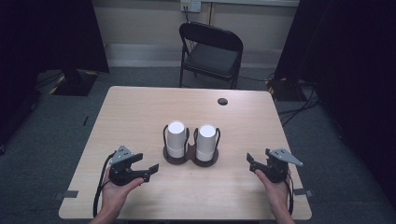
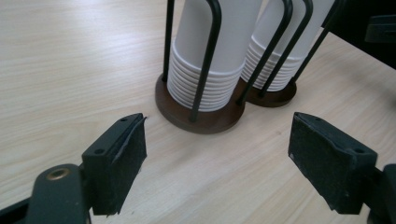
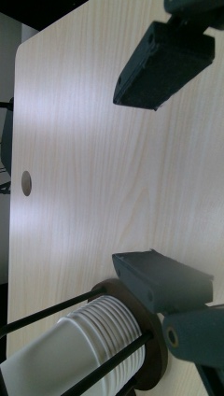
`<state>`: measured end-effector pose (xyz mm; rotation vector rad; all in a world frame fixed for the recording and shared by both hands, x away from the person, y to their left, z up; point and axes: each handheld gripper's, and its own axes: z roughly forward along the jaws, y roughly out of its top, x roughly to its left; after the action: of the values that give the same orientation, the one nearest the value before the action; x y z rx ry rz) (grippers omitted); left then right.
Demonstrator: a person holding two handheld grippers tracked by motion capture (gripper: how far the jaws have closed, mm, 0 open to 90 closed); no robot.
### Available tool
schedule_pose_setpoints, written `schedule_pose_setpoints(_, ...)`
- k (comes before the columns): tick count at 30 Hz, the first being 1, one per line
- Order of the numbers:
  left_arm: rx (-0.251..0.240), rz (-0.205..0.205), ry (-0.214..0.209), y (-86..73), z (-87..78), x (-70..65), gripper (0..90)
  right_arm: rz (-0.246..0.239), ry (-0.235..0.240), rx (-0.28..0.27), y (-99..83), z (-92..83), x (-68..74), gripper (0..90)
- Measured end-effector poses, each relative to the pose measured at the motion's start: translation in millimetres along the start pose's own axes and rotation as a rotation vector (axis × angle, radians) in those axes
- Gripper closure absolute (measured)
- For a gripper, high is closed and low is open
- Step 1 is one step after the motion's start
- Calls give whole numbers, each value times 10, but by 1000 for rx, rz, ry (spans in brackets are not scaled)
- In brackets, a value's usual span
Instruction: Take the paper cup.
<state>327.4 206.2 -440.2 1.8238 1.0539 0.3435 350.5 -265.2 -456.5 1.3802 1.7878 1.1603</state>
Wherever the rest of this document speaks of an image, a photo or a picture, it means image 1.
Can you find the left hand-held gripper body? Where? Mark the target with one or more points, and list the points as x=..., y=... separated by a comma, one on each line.
x=120, y=174

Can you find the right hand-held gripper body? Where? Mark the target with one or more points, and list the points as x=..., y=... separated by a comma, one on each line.
x=277, y=171

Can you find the person's left hand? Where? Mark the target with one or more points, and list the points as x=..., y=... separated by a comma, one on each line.
x=113, y=196

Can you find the person's right hand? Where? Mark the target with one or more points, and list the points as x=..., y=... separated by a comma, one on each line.
x=278, y=196

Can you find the grey tape strip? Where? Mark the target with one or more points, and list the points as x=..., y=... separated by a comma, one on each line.
x=302, y=192
x=67, y=194

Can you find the black round table grommet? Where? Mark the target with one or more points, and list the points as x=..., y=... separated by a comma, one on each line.
x=222, y=101

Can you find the black stand base yellow tape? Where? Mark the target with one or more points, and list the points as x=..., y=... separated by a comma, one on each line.
x=281, y=90
x=74, y=84

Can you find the black folding chair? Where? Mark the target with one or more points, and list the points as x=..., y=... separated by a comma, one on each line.
x=210, y=59

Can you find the black curtain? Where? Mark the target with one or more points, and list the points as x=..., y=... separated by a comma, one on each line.
x=46, y=37
x=351, y=62

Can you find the white wall outlet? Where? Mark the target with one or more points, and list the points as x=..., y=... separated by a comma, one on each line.
x=191, y=5

